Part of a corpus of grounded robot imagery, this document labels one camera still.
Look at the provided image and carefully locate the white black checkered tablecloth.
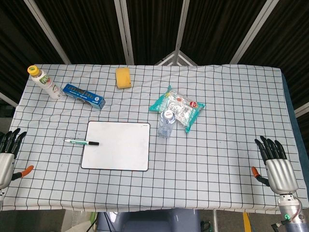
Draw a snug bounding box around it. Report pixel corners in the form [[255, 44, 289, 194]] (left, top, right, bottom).
[[0, 63, 305, 214]]

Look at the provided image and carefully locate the blue cardboard box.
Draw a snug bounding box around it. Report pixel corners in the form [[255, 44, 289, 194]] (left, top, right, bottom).
[[62, 83, 106, 111]]

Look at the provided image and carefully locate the clear plastic water bottle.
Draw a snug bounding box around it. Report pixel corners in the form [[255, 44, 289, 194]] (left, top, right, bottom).
[[157, 109, 176, 139]]

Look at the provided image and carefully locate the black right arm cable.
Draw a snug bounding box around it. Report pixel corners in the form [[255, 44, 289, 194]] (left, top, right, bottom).
[[271, 218, 290, 229]]

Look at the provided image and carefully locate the black folding screen white frame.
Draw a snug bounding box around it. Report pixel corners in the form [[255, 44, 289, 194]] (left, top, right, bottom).
[[0, 0, 309, 119]]

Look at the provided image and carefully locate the white drink bottle yellow-green cap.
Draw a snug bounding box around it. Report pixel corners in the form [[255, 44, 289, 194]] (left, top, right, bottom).
[[27, 65, 62, 100]]

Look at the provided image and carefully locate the teal silver snack packet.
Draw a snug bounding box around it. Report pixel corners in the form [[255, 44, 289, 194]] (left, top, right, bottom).
[[148, 85, 206, 134]]

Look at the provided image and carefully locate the yellow sponge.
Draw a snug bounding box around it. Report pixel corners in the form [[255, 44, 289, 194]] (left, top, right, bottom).
[[115, 67, 132, 90]]

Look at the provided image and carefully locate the white dry-erase board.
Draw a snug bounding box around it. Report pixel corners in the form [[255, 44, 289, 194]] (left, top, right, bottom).
[[80, 120, 151, 172]]

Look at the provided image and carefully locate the white triangular metal stand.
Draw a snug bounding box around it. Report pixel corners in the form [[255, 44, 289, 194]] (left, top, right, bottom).
[[154, 49, 198, 66]]

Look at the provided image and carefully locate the white metal table leg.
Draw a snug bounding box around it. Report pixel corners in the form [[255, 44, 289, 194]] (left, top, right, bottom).
[[212, 209, 219, 232]]

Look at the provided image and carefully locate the right five-finger robot hand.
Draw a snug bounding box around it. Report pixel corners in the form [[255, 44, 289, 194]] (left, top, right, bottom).
[[251, 135, 299, 195]]

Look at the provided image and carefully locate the left five-finger robot hand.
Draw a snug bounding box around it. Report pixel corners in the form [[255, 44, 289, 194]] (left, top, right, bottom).
[[0, 128, 34, 191]]

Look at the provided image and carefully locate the green whiteboard marker black cap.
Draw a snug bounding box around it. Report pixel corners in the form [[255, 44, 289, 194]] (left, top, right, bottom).
[[64, 139, 100, 146]]

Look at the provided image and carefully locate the blue table edge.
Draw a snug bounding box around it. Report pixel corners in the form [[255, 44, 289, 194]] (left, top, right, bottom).
[[281, 70, 309, 170]]

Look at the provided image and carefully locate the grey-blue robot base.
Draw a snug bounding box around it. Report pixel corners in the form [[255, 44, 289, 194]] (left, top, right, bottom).
[[96, 209, 201, 232]]

